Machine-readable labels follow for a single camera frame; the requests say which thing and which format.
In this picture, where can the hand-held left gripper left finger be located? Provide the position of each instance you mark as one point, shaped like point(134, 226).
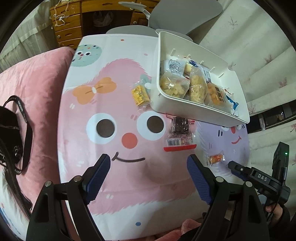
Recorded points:
point(98, 178)

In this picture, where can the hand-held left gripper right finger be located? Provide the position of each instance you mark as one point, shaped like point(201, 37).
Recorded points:
point(200, 183)

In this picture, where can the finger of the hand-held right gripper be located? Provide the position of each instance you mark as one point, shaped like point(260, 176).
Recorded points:
point(239, 168)
point(239, 175)

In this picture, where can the small orange candy packet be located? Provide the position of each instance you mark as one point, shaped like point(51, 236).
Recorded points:
point(216, 158)

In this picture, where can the barcode snack packet red edge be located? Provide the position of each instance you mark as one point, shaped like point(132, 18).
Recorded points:
point(179, 141)

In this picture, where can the white plastic bin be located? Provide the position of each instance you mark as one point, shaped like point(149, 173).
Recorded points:
point(166, 103)

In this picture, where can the person's right forearm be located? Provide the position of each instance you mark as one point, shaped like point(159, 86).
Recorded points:
point(285, 219)

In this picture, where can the black shoulder bag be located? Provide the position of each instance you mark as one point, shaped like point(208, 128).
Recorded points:
point(9, 129)

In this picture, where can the person's right hand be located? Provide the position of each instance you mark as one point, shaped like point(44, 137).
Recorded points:
point(274, 212)

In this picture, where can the cartoon printed tablecloth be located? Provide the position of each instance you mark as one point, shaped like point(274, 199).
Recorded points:
point(138, 185)

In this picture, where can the pink fuzzy pants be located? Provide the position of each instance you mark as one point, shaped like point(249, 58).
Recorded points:
point(190, 226)

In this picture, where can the person's dark clothing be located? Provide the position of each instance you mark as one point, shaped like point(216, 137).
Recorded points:
point(182, 236)

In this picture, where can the blue candy packet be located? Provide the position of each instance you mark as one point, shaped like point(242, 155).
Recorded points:
point(232, 104)

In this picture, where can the yellow cake packet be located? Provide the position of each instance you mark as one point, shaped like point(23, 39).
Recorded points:
point(216, 95)

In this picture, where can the puffed rice cake packet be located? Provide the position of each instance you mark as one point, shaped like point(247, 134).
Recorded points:
point(171, 84)
point(197, 89)

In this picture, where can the white cartoon print pillow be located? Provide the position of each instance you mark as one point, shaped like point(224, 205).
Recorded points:
point(9, 208)

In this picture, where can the yellow biscuit packet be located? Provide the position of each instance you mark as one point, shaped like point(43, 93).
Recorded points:
point(140, 93)

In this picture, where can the white grey snack packet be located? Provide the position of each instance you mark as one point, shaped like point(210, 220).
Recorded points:
point(206, 74)

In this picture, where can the clear blue print packet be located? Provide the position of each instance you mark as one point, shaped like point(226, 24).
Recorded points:
point(192, 67)

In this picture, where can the pink blanket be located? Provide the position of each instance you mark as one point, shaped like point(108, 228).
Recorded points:
point(41, 81)

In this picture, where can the round bread packet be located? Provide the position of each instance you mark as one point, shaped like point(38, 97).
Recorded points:
point(174, 66)

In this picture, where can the white floral curtain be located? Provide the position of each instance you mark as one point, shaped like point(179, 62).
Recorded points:
point(254, 46)

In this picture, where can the plastic bag under desk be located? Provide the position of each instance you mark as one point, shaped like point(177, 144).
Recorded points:
point(103, 18)

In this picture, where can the white lace cover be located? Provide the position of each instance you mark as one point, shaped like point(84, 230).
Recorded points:
point(27, 34)

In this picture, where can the wooden desk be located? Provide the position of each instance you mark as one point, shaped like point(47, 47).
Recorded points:
point(69, 20)

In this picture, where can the grey office chair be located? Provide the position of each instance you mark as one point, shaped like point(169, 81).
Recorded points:
point(185, 14)

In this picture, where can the dark window frame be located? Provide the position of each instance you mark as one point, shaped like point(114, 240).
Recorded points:
point(272, 115)

